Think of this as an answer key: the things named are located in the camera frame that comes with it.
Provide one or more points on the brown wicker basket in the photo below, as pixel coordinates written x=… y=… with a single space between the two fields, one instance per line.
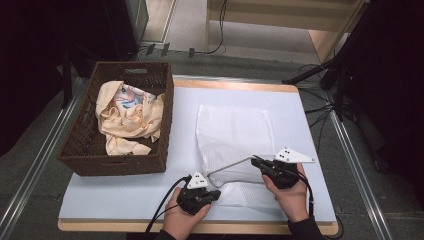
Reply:
x=83 y=146

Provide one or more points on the peach printed garment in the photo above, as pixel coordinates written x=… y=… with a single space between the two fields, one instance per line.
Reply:
x=133 y=123

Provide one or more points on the light wooden shelf unit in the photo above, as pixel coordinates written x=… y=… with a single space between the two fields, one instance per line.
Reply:
x=266 y=15

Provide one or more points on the person's left hand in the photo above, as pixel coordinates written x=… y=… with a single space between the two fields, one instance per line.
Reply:
x=181 y=223

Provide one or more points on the person's right hand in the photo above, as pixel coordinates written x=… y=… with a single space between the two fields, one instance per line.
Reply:
x=293 y=203

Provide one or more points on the black tripod stand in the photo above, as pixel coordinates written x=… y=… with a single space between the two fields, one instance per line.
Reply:
x=340 y=96

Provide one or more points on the dark cabinet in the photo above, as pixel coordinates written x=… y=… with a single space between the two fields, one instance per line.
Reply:
x=130 y=26

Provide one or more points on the white mesh laundry bag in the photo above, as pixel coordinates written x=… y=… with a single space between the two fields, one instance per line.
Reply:
x=233 y=133

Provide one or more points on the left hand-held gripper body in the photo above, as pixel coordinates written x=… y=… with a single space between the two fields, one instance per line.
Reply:
x=191 y=200

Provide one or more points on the black power plug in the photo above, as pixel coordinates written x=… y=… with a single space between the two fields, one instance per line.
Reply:
x=150 y=49
x=191 y=52
x=165 y=49

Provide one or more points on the wooden table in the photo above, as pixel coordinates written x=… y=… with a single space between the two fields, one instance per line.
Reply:
x=233 y=86

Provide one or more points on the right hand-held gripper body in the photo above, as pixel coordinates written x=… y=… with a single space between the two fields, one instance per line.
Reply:
x=283 y=175

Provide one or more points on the black metal post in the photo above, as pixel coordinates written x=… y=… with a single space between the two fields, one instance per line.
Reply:
x=66 y=80

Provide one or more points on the aluminium floor rail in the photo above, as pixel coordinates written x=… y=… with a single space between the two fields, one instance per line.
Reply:
x=355 y=166
x=38 y=160

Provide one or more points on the white table mat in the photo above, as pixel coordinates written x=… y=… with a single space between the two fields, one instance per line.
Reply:
x=183 y=116

